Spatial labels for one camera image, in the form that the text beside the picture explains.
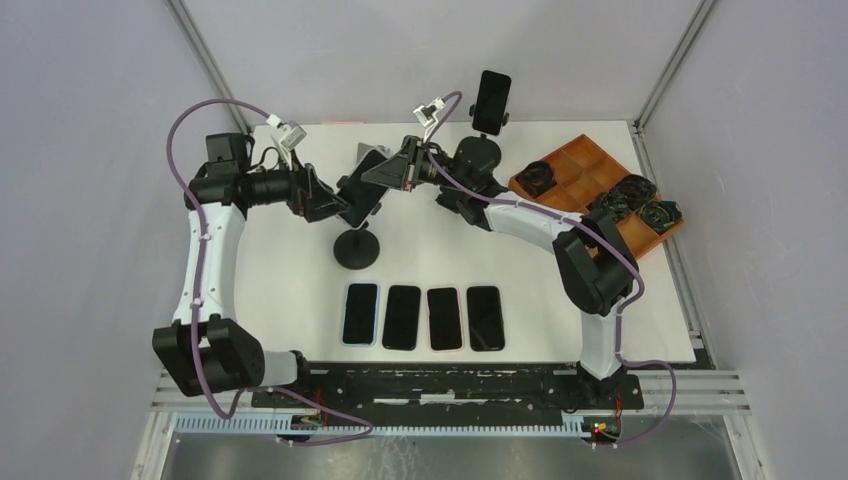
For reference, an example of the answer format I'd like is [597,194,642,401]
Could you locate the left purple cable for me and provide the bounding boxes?
[165,98,376,447]

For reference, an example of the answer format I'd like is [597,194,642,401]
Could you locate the white slotted cable duct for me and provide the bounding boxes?
[173,413,624,439]

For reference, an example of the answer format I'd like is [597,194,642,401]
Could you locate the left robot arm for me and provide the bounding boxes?
[152,133,350,408]

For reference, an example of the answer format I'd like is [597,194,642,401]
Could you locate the orange compartment tray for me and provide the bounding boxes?
[508,134,685,258]

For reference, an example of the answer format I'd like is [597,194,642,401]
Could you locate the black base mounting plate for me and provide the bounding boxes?
[289,362,645,427]

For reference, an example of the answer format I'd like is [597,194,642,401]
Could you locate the black coiled band right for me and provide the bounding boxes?
[637,200,683,235]

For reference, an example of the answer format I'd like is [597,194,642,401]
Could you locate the black coiled band upper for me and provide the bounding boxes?
[614,174,658,211]

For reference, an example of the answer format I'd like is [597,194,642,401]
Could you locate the black phone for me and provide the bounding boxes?
[382,285,421,351]
[466,286,505,352]
[471,70,512,136]

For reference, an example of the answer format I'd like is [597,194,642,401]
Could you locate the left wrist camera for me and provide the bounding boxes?
[265,115,307,163]

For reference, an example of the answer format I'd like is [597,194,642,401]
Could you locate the black coiled band left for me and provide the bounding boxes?
[516,161,557,198]

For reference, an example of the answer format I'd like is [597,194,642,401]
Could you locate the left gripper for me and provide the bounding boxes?
[243,148,350,223]

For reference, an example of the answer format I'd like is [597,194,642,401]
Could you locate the black phone on tall stand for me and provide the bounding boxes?
[471,70,512,136]

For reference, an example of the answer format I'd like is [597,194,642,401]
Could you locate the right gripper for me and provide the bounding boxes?
[362,135,471,192]

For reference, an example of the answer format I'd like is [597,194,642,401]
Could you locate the black pole stand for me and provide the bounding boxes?
[332,173,386,271]
[457,101,510,171]

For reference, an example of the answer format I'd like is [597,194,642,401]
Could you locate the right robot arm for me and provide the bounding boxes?
[362,136,645,408]

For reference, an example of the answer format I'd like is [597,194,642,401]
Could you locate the purple cable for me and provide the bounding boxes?
[423,91,678,448]
[165,98,376,447]

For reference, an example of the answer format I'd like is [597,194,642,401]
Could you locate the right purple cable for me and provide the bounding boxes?
[423,91,678,448]

